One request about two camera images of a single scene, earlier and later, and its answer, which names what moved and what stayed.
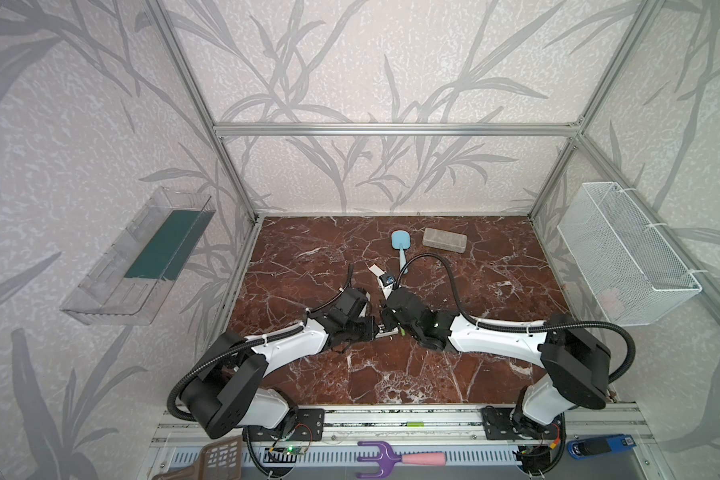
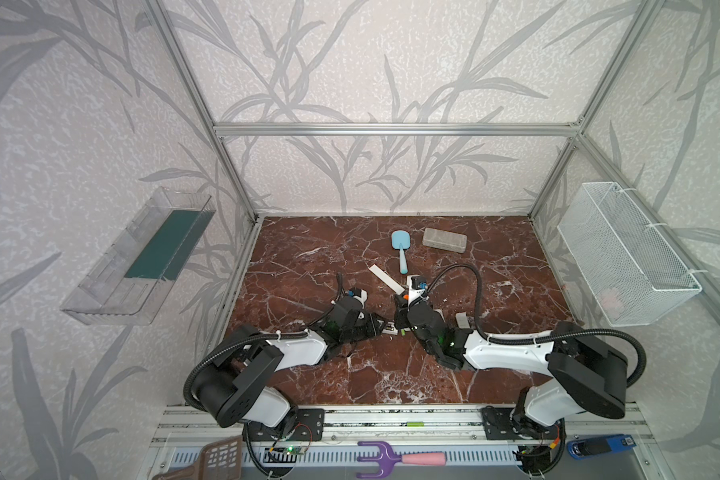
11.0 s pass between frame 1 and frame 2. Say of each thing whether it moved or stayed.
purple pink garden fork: stayed
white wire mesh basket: stayed
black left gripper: stayed
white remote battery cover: moved
